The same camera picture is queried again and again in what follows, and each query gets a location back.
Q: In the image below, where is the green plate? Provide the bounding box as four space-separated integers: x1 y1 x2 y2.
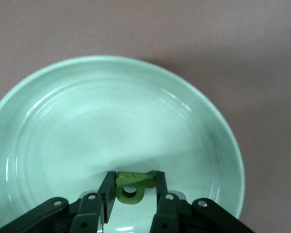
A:
0 55 246 233

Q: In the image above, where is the brown table cover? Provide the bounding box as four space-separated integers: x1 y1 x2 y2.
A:
0 0 291 233

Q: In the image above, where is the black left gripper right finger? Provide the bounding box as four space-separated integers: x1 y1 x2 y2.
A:
150 171 257 233

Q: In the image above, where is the green foam letter p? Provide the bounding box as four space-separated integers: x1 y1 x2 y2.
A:
115 171 157 205

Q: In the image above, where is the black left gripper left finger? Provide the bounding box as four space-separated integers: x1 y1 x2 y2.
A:
0 171 117 233

